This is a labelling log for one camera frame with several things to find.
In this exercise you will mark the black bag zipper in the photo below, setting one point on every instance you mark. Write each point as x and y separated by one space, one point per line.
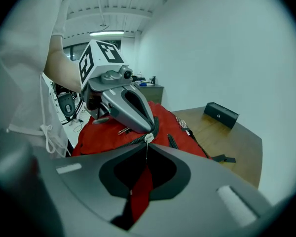
156 127

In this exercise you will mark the dark window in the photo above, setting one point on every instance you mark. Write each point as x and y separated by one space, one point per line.
76 52

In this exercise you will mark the person's white garment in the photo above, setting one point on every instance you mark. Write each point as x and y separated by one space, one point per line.
19 70

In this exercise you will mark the small black device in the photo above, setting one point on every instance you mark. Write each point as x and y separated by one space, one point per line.
153 80

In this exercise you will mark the fluorescent ceiling light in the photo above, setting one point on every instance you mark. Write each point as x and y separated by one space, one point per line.
106 33

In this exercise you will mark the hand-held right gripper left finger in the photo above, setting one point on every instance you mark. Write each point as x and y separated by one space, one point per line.
79 181

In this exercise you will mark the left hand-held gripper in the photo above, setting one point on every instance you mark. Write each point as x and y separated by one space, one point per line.
96 58

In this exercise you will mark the grey gripper-mounted fisheye camera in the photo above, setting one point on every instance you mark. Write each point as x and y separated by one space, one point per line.
113 76

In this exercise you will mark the grey cabinet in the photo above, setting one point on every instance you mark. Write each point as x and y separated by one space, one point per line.
153 92

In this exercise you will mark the black and grey machine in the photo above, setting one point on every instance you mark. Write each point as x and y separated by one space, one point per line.
66 105

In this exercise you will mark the black rectangular box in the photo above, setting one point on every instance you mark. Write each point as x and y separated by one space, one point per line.
220 114

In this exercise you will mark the person's left forearm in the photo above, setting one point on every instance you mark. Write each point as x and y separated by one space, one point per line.
61 68

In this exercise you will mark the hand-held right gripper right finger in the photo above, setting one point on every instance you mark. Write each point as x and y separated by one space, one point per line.
202 194

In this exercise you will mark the red fabric bag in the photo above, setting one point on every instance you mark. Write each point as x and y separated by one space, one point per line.
101 134

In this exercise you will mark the blue object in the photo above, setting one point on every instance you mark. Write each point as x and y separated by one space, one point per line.
143 84

